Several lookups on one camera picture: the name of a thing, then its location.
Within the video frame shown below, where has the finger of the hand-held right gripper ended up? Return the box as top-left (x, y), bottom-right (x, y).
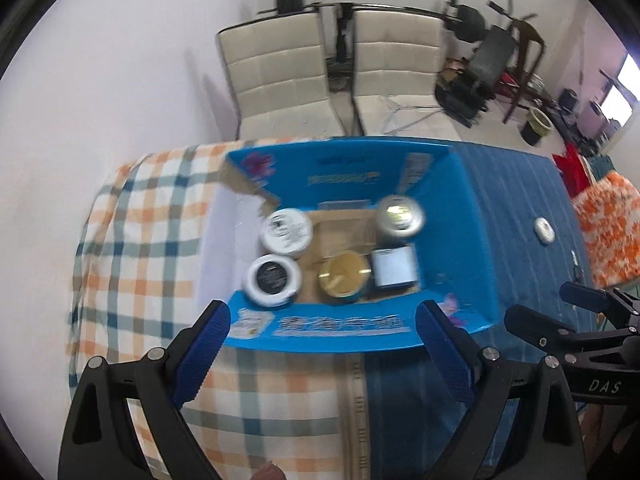
top-left (504, 304), bottom-right (602, 357)
top-left (559, 281), bottom-right (640, 329)

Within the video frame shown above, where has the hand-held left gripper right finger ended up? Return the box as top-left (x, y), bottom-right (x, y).
top-left (415, 300), bottom-right (587, 480)

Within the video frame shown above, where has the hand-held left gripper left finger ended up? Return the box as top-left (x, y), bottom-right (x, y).
top-left (57, 300), bottom-right (232, 480)

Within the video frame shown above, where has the grey charger adapter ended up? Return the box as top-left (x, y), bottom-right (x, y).
top-left (370, 245), bottom-right (421, 291)

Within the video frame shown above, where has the round black white tin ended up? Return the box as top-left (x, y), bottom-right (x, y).
top-left (242, 254), bottom-right (303, 309)

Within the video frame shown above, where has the round gold tin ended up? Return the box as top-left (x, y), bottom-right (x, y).
top-left (317, 251), bottom-right (372, 303)

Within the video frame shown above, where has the round silver tin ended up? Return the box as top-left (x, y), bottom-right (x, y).
top-left (376, 194), bottom-right (426, 239)

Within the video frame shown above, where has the white round jar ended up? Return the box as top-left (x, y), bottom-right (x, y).
top-left (260, 208), bottom-right (314, 259)

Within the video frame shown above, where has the blue cardboard box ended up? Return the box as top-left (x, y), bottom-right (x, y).
top-left (217, 136), bottom-right (501, 353)

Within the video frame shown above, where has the person's right forearm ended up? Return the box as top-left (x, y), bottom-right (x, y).
top-left (585, 402), bottom-right (631, 466)

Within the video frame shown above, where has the orange floral blanket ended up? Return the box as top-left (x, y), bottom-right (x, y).
top-left (570, 170), bottom-right (640, 288)

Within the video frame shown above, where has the small white earbud case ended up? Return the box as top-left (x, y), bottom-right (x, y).
top-left (533, 217), bottom-right (557, 246)

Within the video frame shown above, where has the orange teal plaid cloth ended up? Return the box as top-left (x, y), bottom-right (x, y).
top-left (67, 137), bottom-right (371, 480)

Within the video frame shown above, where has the blue striped cloth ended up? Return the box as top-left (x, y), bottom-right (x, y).
top-left (345, 140), bottom-right (601, 480)

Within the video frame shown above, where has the red cloth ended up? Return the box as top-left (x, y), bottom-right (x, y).
top-left (552, 142), bottom-right (593, 196)

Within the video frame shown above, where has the dark floor equipment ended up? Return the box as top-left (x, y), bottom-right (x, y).
top-left (550, 110), bottom-right (601, 153)

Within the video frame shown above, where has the black waste bin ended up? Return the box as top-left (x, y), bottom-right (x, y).
top-left (519, 107), bottom-right (553, 147)

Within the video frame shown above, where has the exercise bike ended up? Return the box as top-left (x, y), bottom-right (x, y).
top-left (585, 67), bottom-right (626, 153)

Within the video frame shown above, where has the window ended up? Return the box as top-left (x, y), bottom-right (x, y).
top-left (602, 52), bottom-right (638, 128)

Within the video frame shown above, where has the brown wooden chair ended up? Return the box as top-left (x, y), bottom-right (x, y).
top-left (501, 15), bottom-right (547, 123)

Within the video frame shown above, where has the black weight bench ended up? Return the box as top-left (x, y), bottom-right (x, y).
top-left (435, 25), bottom-right (516, 128)

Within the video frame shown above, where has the white padded chair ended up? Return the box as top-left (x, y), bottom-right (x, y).
top-left (350, 6), bottom-right (451, 137)
top-left (216, 12), bottom-right (346, 140)

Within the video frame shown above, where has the barbell with black plates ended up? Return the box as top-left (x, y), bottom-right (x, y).
top-left (257, 0), bottom-right (488, 43)

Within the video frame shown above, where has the white squat rack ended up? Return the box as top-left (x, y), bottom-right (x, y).
top-left (305, 0), bottom-right (466, 93)

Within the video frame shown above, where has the metal wire hanger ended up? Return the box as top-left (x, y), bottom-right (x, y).
top-left (390, 102), bottom-right (443, 131)

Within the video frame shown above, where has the white wire hanger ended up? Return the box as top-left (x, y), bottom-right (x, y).
top-left (382, 95), bottom-right (403, 133)

